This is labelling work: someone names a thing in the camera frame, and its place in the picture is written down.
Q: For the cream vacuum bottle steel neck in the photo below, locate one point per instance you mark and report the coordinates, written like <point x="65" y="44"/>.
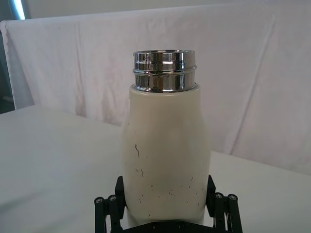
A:
<point x="165" y="136"/>

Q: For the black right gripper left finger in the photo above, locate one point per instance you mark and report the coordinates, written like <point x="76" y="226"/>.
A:
<point x="109" y="213"/>

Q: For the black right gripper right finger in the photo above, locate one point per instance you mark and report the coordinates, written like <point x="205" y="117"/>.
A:
<point x="226" y="213"/>

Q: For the white table cloth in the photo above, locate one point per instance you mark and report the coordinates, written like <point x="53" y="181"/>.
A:
<point x="53" y="165"/>

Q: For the white hung backdrop cloth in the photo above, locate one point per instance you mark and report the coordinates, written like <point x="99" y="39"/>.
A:
<point x="243" y="85"/>

